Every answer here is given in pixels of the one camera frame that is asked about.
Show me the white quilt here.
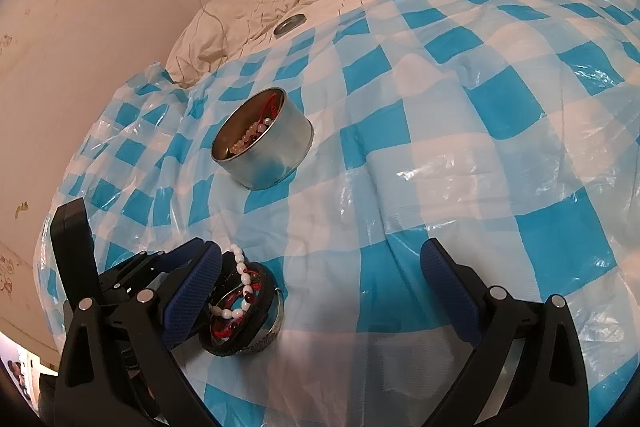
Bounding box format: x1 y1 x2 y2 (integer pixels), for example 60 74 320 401
165 0 586 88

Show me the round silver tin lid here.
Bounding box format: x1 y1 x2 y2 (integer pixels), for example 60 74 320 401
273 14 307 36

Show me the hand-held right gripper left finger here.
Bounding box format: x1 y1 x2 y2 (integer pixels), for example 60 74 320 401
52 246 222 427

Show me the blue white checkered plastic sheet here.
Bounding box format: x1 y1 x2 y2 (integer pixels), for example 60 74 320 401
32 0 640 427

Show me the white pearl bracelet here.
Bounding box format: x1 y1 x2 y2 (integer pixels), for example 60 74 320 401
207 247 262 322

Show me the red string bracelet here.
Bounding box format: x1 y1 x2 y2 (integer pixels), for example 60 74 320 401
202 277 264 344

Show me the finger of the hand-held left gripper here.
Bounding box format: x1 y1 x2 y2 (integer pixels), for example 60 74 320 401
99 238 213 294

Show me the red cord bracelet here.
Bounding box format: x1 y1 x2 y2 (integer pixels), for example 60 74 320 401
250 93 284 118

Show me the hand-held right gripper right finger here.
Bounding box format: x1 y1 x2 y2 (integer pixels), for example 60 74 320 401
419 238 587 427

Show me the round silver metal tin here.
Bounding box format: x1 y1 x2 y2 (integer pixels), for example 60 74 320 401
210 88 315 192

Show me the pink bead bracelet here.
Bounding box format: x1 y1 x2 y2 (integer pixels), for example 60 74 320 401
227 117 273 155

